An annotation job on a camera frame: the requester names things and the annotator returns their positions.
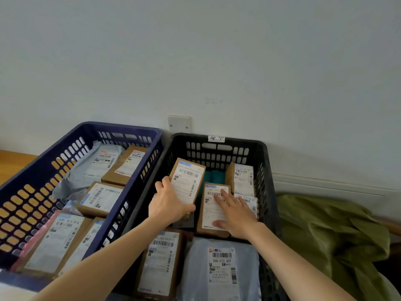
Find cardboard parcel with blue-marked label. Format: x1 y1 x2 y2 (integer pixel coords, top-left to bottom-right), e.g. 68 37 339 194
169 157 206 220

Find person's left forearm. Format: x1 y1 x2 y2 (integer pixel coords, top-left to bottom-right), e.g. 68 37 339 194
31 215 176 301

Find large cardboard parcel, white label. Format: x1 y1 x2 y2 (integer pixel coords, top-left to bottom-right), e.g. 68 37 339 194
18 211 93 277

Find teal packet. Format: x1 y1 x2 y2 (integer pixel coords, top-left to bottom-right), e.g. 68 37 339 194
197 170 227 202

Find blue plastic crate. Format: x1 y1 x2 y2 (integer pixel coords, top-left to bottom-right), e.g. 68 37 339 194
0 121 164 292

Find pink padded mailer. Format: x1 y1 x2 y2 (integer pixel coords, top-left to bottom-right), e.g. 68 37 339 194
9 210 61 272

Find grey mailer bag, red-marked label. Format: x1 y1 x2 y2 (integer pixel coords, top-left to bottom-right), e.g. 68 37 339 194
176 237 262 301

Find person's left hand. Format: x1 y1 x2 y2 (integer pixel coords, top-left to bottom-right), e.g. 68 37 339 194
148 176 196 228

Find cardboard parcel with red-marked label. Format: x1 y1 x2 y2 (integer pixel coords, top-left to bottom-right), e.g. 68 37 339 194
101 145 148 186

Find white wall socket plate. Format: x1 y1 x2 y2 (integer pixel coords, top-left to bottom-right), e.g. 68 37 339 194
167 115 192 133

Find black plastic crate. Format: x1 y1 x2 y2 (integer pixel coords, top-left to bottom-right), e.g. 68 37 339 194
115 132 289 301

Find brown wooden furniture edge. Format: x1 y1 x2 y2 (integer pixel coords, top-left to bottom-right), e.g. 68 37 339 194
374 216 401 237

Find white wall cable duct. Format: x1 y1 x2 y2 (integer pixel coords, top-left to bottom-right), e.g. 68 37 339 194
272 173 401 220

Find person's right hand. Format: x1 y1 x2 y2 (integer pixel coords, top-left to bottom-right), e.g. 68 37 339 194
212 189 259 240

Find grey mailer bag, long label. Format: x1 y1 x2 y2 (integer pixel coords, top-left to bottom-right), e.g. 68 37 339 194
52 140 126 202

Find cardboard parcel with white label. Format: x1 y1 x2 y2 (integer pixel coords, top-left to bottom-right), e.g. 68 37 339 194
233 193 259 219
225 162 255 198
57 217 106 277
196 182 232 239

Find small cardboard parcel, white label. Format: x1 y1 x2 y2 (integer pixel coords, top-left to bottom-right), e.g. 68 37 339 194
76 181 125 218

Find olive green cloth bag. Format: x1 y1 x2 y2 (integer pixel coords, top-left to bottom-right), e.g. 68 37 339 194
276 194 401 301

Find person's right forearm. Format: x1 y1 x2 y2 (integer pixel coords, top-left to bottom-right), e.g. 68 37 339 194
245 222 357 301

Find long cardboard parcel, white label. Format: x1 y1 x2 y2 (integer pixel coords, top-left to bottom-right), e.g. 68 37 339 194
134 228 186 301

